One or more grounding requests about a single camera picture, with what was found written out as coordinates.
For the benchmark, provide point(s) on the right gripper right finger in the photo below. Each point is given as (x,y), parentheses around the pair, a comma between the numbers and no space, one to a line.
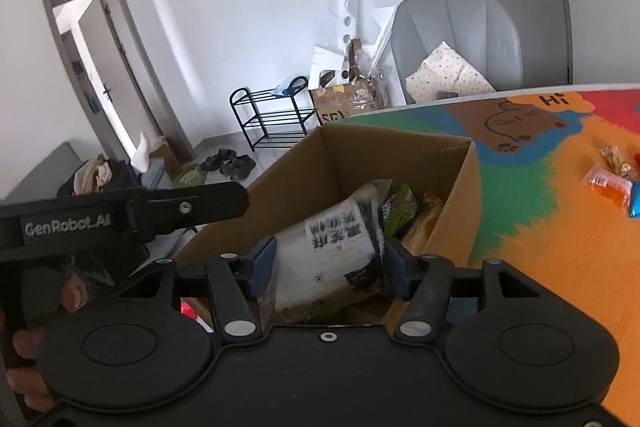
(420,286)

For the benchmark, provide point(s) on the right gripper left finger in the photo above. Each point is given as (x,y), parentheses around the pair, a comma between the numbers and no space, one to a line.
(240,291)

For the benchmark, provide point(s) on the green snack pack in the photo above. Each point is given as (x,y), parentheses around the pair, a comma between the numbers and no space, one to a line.
(399,209)

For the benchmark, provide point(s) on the white black-label snack pack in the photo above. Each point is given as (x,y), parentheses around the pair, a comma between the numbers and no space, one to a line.
(332,259)

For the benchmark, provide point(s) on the pink wafer snack pack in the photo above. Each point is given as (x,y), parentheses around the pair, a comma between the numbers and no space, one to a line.
(609,185)

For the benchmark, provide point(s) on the blue snack packet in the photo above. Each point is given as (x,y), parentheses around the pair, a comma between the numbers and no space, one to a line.
(634,201)

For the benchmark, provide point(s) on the beige nougat bar wrapper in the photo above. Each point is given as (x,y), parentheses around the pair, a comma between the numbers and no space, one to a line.
(617,162)

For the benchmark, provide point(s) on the orange cracker pack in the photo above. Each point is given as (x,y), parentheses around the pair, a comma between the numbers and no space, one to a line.
(423,226)

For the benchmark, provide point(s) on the person's left hand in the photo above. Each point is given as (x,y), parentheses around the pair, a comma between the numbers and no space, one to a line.
(27,381)

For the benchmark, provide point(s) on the grey sofa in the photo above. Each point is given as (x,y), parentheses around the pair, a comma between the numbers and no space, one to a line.
(59,166)

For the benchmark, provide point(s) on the clothes pile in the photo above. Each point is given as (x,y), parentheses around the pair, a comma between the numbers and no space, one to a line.
(99,175)

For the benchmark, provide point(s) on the green floor mat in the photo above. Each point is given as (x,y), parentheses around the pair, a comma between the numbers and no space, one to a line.
(190,177)

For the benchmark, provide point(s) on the black slippers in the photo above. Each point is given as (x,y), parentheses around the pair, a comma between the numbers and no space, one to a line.
(229,163)

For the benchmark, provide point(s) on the colourful cat table mat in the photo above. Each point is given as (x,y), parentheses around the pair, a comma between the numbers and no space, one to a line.
(527,202)

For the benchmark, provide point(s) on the brown cardboard box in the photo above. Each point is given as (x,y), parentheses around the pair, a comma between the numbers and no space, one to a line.
(335,161)

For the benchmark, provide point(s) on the black shoe rack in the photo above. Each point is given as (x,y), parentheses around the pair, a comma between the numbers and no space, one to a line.
(276,118)

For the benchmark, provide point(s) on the dotted cushion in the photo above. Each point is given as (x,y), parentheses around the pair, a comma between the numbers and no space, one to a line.
(445,71)

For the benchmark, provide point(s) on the open doorway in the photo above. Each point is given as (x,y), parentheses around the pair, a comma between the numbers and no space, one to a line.
(113,77)

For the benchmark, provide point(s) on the grey upholstered chair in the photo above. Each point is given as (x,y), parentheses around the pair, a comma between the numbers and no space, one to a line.
(481,31)

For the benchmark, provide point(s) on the white perforated board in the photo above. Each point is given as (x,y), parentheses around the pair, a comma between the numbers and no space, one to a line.
(333,60)

